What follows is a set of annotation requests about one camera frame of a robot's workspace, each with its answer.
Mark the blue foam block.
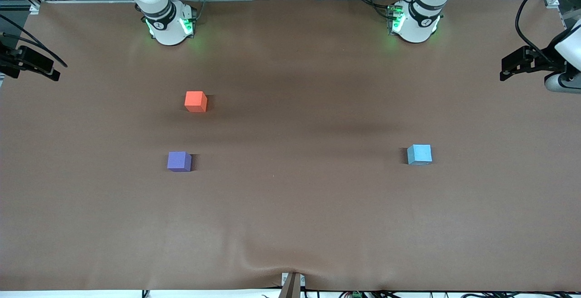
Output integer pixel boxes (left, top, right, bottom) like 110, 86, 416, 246
407, 144, 433, 166

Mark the orange foam block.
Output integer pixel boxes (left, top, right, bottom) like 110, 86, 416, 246
184, 91, 208, 113

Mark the purple foam block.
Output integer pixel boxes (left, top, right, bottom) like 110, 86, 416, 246
167, 151, 192, 172

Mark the brown table cover sheet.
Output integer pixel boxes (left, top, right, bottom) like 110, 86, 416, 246
0, 0, 581, 292

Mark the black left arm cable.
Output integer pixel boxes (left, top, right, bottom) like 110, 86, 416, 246
515, 0, 581, 63

